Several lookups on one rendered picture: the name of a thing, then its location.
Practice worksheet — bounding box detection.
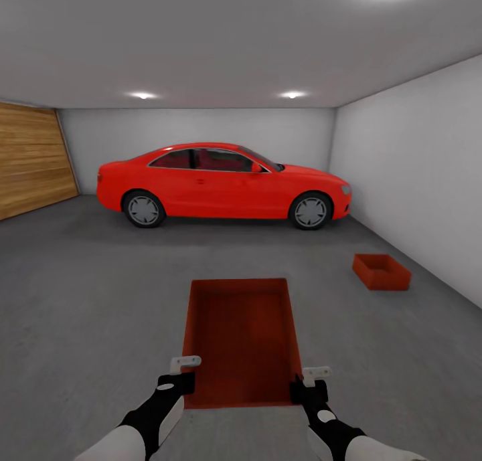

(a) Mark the storage box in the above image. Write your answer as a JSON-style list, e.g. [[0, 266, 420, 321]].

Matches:
[[352, 254, 412, 291], [181, 278, 303, 409]]

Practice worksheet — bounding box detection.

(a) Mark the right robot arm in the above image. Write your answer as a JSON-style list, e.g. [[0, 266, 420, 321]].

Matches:
[[289, 367, 430, 461]]

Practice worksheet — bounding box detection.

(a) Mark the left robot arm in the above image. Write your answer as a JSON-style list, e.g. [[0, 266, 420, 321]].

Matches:
[[71, 355, 202, 461]]

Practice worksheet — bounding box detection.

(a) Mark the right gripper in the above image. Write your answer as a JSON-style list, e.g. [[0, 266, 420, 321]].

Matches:
[[289, 379, 328, 406]]

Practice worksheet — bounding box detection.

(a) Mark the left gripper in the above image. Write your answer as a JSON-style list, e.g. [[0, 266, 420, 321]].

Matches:
[[157, 372, 195, 395]]

